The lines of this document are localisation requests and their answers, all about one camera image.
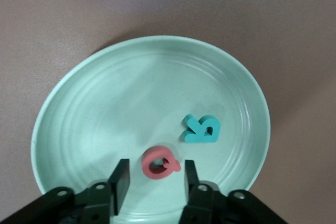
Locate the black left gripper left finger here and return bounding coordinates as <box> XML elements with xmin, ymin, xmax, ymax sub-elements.
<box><xmin>75</xmin><ymin>158</ymin><xmax>131</xmax><ymax>224</ymax></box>

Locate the brown paper table cover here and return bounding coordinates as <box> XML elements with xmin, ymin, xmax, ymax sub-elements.
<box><xmin>0</xmin><ymin>0</ymin><xmax>336</xmax><ymax>224</ymax></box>

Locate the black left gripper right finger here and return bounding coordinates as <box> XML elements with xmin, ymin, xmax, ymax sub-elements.
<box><xmin>178</xmin><ymin>159</ymin><xmax>229</xmax><ymax>224</ymax></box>

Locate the teal foam letter R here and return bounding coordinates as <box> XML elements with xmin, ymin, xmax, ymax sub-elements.
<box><xmin>181</xmin><ymin>114</ymin><xmax>222</xmax><ymax>144</ymax></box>

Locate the red foam letter Q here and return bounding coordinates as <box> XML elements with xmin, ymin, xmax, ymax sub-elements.
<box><xmin>141</xmin><ymin>145</ymin><xmax>182</xmax><ymax>180</ymax></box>

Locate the green plate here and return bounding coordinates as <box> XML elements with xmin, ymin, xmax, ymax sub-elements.
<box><xmin>30</xmin><ymin>35</ymin><xmax>271</xmax><ymax>224</ymax></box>

